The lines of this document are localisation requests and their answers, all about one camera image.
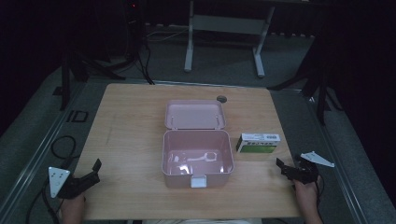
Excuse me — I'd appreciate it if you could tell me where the black square floor bracket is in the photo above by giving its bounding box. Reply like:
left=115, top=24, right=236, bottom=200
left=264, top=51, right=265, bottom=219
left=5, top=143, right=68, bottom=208
left=65, top=109, right=90, bottom=123

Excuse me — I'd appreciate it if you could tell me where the black metal stand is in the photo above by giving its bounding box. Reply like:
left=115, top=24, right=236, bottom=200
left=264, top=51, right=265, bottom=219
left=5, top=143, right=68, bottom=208
left=267, top=34, right=335, bottom=126
left=59, top=46, right=127, bottom=111

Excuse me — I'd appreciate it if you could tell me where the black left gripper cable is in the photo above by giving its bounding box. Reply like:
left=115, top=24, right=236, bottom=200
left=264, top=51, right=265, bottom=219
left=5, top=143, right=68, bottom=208
left=25, top=178, right=64, bottom=224

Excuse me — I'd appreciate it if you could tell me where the black looped floor cable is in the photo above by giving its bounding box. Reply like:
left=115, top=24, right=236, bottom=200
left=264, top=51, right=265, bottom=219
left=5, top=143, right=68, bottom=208
left=50, top=134, right=81, bottom=161

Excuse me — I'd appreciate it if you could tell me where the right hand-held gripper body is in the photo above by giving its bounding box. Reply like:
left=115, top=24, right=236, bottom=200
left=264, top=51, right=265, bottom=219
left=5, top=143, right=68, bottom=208
left=288, top=150, right=336, bottom=186

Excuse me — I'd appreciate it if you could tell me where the white floor cable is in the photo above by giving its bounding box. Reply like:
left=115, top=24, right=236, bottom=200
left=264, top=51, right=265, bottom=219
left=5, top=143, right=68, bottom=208
left=145, top=28, right=190, bottom=43

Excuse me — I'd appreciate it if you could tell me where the pink plastic storage box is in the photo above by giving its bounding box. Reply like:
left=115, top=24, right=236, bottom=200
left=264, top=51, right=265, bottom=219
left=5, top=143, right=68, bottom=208
left=161, top=99, right=235, bottom=189

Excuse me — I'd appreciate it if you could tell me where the black tower with red light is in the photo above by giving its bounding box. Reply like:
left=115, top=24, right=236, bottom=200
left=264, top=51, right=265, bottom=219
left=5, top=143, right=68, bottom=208
left=123, top=0, right=147, bottom=62

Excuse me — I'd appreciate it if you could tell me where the black hanging cable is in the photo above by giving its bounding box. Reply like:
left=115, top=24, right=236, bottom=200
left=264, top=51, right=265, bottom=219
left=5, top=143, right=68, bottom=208
left=135, top=41, right=156, bottom=86

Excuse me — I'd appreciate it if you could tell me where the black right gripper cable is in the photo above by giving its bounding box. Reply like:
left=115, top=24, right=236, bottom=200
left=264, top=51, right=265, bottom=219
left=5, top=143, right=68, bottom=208
left=313, top=175, right=325, bottom=208

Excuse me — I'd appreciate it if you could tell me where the person's left hand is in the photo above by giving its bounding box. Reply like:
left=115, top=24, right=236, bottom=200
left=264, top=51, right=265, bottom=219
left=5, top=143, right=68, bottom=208
left=60, top=192, right=87, bottom=224

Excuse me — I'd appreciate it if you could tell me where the white metal desk frame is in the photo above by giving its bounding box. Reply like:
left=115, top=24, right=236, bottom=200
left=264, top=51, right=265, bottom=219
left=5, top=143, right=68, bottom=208
left=183, top=0, right=276, bottom=78

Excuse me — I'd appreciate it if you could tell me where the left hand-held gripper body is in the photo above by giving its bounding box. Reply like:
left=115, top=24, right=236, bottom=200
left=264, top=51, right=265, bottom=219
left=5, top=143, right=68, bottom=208
left=48, top=166, right=92, bottom=200

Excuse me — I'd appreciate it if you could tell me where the white and green medicine box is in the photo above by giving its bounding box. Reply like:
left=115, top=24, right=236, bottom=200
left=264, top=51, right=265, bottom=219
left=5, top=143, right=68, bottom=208
left=235, top=133, right=281, bottom=155

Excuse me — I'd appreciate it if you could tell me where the person's right hand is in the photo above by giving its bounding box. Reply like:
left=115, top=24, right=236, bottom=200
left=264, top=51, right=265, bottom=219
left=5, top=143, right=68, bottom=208
left=292, top=178, right=321, bottom=214

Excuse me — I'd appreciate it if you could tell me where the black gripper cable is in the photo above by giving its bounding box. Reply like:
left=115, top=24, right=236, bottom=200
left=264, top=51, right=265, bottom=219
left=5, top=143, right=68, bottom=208
left=25, top=178, right=64, bottom=224
left=313, top=175, right=325, bottom=208

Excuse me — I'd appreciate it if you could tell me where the grey metal floor rail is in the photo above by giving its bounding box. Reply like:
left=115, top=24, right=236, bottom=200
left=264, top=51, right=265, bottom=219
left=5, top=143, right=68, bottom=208
left=0, top=81, right=89, bottom=216
left=300, top=90, right=372, bottom=224

